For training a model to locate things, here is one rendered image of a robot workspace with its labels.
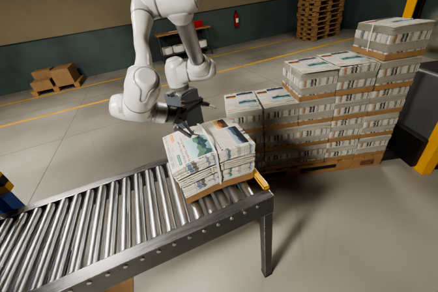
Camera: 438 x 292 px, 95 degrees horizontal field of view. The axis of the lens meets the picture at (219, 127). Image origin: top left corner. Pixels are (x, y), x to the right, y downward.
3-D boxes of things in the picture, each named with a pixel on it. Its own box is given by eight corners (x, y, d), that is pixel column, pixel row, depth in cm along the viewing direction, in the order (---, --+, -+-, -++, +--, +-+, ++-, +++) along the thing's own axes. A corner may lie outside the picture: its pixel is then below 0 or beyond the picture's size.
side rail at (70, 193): (229, 150, 144) (227, 136, 138) (231, 154, 140) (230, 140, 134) (10, 228, 112) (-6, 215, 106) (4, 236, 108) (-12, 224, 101)
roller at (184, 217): (164, 162, 124) (167, 168, 127) (180, 228, 86) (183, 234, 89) (172, 159, 125) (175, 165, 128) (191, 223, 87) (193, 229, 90)
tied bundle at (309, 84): (281, 86, 190) (282, 61, 178) (311, 81, 190) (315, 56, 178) (298, 102, 158) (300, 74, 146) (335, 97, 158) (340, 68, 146)
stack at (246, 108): (231, 159, 236) (223, 94, 192) (330, 145, 234) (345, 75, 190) (236, 184, 204) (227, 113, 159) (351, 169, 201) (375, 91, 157)
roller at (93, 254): (109, 188, 118) (106, 182, 116) (100, 271, 80) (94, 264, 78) (100, 191, 117) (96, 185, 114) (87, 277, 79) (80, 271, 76)
